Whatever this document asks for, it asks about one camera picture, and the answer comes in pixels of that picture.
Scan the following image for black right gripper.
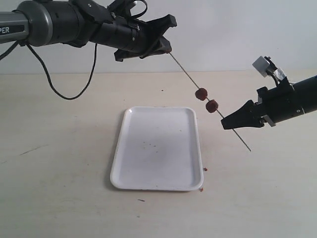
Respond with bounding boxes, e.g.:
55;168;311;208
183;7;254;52
221;79;307;130

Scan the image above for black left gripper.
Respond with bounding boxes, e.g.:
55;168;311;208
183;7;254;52
90;0;177;62

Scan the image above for thin metal skewer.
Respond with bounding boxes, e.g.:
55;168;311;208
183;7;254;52
169;52;252;153

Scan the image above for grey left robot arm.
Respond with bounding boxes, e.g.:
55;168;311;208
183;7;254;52
0;0;177;62

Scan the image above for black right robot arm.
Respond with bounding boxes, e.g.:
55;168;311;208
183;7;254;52
221;76;317;130

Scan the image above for white plastic tray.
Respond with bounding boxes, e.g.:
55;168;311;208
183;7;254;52
109;106;204;192

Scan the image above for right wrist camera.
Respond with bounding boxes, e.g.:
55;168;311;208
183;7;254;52
252;56;287;84

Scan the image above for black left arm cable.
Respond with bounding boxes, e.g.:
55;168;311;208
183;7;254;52
0;0;149;100

